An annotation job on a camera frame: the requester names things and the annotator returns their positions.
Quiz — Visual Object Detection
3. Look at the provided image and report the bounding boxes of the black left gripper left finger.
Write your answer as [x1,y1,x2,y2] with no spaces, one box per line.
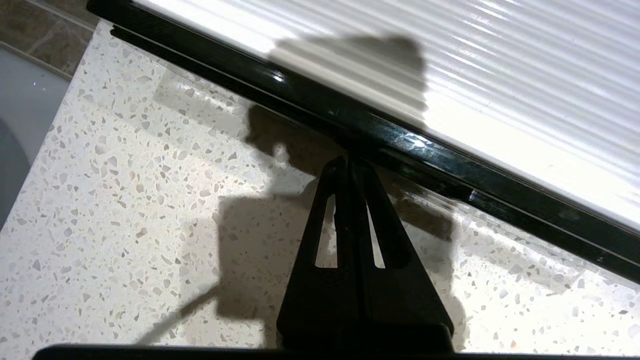
[276,156,362,348]

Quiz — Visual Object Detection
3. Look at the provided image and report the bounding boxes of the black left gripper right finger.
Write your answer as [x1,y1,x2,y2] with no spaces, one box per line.
[347,157,456,348]

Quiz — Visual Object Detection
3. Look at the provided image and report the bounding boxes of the black amenity box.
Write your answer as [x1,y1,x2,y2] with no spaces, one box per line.
[86,0,640,286]

